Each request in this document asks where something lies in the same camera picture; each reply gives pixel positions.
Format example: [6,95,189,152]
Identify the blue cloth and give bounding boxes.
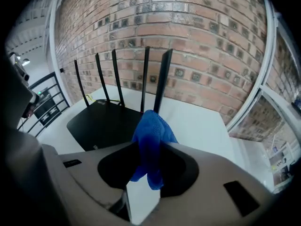
[129,109,179,191]

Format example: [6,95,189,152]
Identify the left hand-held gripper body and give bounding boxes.
[8,52,41,119]

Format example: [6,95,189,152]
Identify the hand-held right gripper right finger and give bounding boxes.
[141,141,276,226]

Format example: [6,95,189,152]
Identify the white metal shelf rack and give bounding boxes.
[225,0,301,193]

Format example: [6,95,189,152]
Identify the black router with antennas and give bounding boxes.
[66,46,174,152]

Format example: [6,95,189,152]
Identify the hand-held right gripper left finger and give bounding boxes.
[42,141,142,226]

